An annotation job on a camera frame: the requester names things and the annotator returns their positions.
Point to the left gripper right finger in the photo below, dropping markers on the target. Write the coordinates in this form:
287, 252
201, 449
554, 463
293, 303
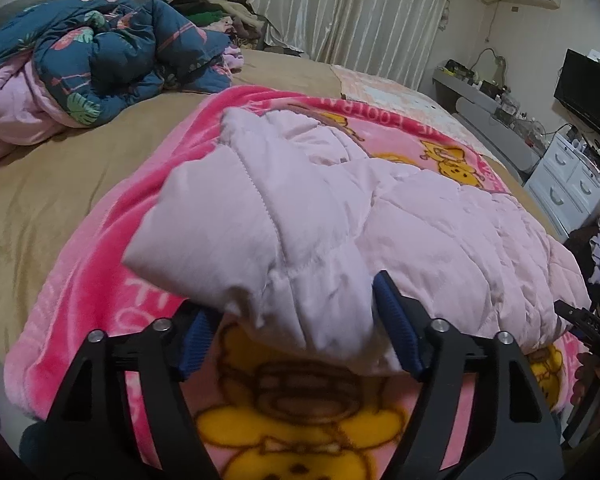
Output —
510, 433

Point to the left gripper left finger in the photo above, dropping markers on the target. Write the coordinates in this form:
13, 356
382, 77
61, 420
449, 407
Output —
89, 432

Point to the pink quilted jacket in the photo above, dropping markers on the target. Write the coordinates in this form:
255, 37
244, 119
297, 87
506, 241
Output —
287, 221

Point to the pile of folded clothes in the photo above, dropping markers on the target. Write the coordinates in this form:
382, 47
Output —
237, 20

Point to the white drawer chest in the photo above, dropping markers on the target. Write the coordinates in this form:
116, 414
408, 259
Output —
566, 186

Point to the grey vanity desk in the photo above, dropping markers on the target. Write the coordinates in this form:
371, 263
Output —
476, 111

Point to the tan bed sheet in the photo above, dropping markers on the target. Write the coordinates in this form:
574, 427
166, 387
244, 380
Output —
47, 190

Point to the peach white patterned blanket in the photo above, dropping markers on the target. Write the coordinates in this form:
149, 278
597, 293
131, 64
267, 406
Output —
389, 95

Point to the cream striped curtain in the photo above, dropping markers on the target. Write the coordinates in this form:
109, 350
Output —
388, 38

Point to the blue flamingo comforter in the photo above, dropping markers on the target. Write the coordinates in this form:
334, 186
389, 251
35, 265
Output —
72, 64

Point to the black wall television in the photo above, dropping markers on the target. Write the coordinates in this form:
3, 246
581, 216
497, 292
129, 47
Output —
578, 88

